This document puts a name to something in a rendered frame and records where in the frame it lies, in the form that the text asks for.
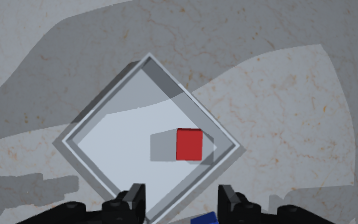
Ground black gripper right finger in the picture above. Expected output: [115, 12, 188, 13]
[217, 185, 335, 224]

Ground blue block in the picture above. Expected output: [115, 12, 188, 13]
[190, 211, 219, 224]

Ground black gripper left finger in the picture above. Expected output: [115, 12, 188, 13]
[16, 183, 146, 224]

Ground light grey square tray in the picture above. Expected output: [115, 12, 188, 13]
[62, 53, 239, 224]

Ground red block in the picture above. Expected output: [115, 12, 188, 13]
[176, 128, 203, 161]

